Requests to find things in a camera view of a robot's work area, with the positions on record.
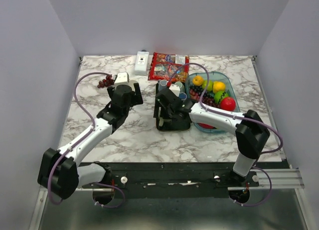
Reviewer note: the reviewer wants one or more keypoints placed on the dark blue mug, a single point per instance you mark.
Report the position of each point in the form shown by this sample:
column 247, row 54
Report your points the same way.
column 182, row 96

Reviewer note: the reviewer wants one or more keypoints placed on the teal transparent fruit container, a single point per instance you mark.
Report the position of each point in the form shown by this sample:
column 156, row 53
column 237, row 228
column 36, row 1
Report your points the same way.
column 213, row 76

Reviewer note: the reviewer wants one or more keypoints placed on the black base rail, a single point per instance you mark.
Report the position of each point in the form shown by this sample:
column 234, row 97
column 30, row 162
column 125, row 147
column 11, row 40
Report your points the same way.
column 202, row 191

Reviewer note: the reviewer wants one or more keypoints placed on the red dragon fruit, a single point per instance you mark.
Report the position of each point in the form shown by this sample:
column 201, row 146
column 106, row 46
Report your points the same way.
column 206, row 126

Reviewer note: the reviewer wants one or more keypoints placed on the white rectangular box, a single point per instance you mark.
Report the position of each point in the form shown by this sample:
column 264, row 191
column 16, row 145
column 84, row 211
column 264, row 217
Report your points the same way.
column 141, row 64

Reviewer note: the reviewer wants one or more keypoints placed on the green lime fruit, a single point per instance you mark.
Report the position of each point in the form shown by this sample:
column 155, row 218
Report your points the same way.
column 209, row 84

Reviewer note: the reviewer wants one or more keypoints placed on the yellow lemon fruit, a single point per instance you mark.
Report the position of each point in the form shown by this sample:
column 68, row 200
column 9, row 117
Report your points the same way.
column 218, row 86

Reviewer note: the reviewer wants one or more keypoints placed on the orange fruit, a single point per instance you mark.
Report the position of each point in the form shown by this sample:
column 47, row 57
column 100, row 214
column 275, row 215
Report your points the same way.
column 198, row 80

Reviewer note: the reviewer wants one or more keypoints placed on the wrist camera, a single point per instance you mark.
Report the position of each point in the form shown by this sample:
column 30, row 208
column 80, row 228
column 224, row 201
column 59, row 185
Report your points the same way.
column 175, row 89
column 122, row 78

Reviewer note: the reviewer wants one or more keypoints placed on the red apple fruit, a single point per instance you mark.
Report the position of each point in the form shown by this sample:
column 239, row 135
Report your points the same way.
column 228, row 104

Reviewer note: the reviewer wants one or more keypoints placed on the black tray gold rim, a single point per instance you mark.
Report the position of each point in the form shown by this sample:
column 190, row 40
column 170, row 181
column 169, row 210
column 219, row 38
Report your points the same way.
column 175, row 125

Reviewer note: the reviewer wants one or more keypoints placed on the aluminium frame rail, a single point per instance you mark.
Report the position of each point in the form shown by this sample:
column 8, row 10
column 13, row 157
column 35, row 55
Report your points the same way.
column 256, row 179

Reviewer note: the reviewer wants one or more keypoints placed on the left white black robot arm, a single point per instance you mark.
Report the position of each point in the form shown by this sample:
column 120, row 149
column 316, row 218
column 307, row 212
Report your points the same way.
column 82, row 145

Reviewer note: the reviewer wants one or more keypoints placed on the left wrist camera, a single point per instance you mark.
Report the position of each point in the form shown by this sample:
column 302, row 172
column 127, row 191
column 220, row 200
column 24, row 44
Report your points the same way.
column 122, row 78

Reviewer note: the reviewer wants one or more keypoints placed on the dark blue grape bunch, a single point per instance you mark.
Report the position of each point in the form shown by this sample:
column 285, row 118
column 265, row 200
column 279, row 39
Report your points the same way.
column 196, row 90

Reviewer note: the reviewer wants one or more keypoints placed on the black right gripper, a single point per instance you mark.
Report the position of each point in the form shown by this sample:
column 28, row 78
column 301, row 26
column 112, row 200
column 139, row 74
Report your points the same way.
column 156, row 110

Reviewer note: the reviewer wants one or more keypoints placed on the light green large mug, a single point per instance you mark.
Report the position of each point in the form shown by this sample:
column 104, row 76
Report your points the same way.
column 163, row 120

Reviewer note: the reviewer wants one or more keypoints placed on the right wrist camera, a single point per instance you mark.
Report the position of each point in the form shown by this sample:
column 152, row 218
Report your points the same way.
column 175, row 89

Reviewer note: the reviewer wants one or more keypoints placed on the mint green mug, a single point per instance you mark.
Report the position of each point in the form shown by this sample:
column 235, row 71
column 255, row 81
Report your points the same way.
column 181, row 86

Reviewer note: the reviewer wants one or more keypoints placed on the grey blue dotted mug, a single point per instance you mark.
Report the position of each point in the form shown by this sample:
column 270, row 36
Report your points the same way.
column 162, row 84

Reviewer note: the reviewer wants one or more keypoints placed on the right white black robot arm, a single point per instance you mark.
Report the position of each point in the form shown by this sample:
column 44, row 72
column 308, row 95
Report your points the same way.
column 250, row 132

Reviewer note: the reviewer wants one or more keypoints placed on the dark red grape bunch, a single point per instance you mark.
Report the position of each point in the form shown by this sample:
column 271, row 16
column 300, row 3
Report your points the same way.
column 106, row 82

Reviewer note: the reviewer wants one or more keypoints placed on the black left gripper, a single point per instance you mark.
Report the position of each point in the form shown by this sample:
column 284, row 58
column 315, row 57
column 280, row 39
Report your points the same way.
column 136, row 98

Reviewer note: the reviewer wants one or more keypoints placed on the red snack bag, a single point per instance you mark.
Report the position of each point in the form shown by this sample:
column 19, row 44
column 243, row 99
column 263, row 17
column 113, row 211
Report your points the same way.
column 164, row 65

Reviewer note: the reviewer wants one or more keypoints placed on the green striped melon fruit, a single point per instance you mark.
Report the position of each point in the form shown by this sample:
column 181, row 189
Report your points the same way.
column 219, row 96

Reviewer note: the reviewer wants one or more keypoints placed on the red grape bunch in container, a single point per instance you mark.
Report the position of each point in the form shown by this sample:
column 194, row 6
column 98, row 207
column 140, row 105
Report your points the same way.
column 207, row 99

